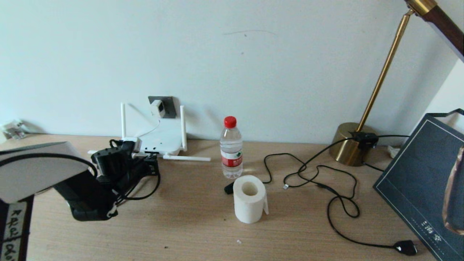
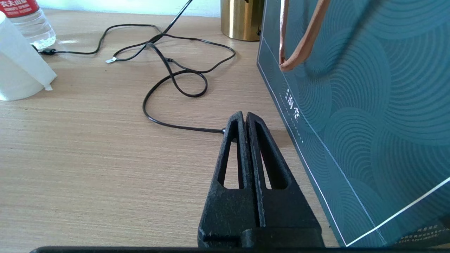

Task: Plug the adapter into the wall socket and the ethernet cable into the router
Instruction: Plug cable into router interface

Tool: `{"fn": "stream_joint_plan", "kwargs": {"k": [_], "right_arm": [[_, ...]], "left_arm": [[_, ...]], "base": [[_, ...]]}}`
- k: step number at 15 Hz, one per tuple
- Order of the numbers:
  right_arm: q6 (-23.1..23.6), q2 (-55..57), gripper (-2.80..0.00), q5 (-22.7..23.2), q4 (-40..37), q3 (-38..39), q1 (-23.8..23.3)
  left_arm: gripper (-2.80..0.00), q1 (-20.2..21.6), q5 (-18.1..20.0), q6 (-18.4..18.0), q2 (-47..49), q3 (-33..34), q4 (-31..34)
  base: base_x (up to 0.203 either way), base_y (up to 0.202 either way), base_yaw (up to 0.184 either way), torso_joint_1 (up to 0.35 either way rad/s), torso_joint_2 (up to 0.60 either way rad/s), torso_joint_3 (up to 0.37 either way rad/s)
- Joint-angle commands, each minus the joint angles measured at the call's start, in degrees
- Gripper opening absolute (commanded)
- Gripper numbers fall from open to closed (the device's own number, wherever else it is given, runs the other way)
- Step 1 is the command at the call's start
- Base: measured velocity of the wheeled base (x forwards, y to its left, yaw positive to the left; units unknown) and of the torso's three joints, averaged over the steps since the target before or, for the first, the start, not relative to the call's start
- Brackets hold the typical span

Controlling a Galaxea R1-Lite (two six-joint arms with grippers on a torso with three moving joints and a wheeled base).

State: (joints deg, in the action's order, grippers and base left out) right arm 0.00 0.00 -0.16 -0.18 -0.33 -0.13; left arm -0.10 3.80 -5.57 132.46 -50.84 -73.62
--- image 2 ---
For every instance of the white toilet paper roll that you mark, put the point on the white toilet paper roll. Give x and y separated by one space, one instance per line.
17 70

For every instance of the clear water bottle red cap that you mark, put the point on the clear water bottle red cap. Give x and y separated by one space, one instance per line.
28 24

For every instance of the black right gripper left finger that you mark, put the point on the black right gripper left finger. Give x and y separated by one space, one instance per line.
225 211

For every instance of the dark blue paper gift bag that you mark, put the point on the dark blue paper gift bag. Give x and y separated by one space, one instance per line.
369 123

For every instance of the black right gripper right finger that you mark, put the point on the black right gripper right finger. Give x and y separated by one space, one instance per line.
288 207

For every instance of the brass desk lamp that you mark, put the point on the brass desk lamp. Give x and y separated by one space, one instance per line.
239 21

